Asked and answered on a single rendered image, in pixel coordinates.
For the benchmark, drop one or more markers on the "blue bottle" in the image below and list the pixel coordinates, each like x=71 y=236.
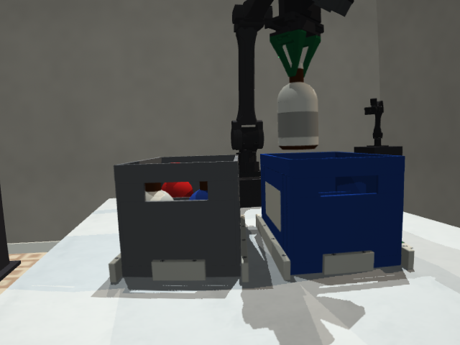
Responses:
x=201 y=194

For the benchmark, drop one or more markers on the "cream bottle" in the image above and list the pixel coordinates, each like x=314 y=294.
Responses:
x=153 y=192

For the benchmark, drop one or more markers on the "white bottle with grey label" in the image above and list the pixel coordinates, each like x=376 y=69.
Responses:
x=297 y=115

